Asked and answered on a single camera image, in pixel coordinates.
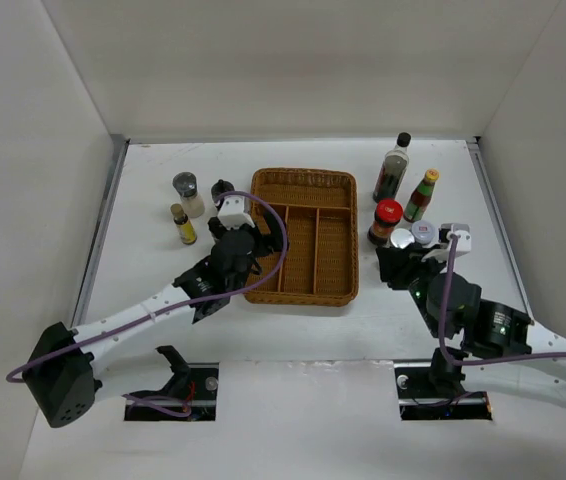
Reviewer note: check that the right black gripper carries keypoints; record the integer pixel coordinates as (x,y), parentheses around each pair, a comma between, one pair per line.
(393,259)

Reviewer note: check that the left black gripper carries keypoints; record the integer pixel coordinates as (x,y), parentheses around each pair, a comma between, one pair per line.
(268,243)

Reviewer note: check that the silver lid white peppercorn jar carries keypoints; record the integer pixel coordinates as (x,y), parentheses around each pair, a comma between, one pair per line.
(401,238)

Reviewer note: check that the white lid small sauce jar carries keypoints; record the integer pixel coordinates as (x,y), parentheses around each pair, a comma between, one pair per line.
(423,232)

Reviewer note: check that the small yellow label bottle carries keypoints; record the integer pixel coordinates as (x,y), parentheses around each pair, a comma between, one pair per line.
(183,224)

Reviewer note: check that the red lid chili sauce jar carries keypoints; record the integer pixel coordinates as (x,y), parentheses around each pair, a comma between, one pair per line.
(387,215)

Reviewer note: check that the green label yellow cap bottle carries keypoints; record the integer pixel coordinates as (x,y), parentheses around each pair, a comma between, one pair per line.
(421,197)

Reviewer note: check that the black lid white powder jar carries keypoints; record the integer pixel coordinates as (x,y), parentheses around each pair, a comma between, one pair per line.
(219,188)

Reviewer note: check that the clear cap salt grinder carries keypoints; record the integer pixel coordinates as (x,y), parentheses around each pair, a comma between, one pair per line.
(185,184)

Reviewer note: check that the tall dark soy sauce bottle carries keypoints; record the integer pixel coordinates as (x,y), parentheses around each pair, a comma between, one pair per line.
(393,169)

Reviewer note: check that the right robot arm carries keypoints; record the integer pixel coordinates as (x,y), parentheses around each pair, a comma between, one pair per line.
(483,345)

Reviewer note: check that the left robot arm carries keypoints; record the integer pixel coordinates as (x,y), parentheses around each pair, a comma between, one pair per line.
(127,354)

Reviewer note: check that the brown wicker divided basket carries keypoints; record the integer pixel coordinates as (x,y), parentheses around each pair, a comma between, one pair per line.
(319,208)

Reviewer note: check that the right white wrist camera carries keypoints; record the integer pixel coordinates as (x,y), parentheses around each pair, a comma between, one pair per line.
(459,232)

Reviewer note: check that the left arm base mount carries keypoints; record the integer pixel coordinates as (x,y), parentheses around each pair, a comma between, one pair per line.
(188,395)

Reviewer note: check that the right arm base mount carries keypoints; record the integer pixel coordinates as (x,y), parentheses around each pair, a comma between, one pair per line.
(433,391)

